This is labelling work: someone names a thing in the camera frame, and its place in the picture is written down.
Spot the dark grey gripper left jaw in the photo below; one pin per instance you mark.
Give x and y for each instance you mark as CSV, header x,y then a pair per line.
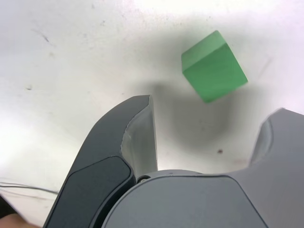
x,y
107,142

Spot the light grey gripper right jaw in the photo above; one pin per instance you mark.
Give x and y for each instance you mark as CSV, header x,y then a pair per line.
x,y
190,204

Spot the green cube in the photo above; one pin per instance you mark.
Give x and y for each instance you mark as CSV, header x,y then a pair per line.
x,y
213,71

